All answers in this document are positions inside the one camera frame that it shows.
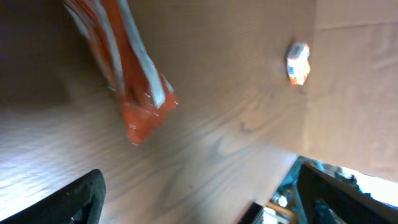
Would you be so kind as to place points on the brown cardboard box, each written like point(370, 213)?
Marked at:
point(351, 116)

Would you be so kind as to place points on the red snack bar wrapper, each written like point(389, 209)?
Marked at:
point(145, 96)

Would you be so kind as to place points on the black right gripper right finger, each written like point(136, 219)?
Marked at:
point(320, 193)

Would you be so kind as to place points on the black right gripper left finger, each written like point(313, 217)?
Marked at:
point(81, 201)

